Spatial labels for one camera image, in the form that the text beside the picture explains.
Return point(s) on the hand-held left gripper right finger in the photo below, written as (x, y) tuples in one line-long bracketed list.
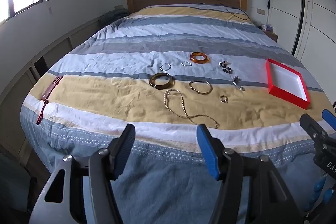
[(207, 151)]

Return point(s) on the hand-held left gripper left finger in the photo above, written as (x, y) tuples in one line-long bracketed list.
[(126, 151)]

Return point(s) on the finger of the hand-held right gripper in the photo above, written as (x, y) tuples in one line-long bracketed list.
[(308, 124), (328, 115)]

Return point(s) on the red jewelry box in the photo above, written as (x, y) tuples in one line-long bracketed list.
[(286, 82)]

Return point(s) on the thin gold bangle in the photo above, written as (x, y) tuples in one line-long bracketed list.
[(190, 85)]

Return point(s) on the dark brown bangle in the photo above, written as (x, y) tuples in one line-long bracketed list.
[(153, 82)]

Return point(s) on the person's right hand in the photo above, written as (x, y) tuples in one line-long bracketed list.
[(319, 185)]

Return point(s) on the amber bangle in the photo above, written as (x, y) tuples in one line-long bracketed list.
[(195, 62)]

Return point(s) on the wooden nightstand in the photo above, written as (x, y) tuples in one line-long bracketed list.
[(273, 36)]

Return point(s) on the tissue box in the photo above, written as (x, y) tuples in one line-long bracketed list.
[(269, 27)]

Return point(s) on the white wardrobe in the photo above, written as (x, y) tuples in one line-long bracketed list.
[(309, 3)]

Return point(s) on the striped bed blanket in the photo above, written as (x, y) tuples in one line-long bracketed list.
[(157, 37)]

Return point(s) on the white low cabinet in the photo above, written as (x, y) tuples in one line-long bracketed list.
[(39, 56)]

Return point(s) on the grey-blue crumpled blanket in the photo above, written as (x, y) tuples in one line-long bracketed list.
[(114, 16)]

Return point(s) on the wall socket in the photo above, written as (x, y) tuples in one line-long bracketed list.
[(119, 7), (261, 11)]

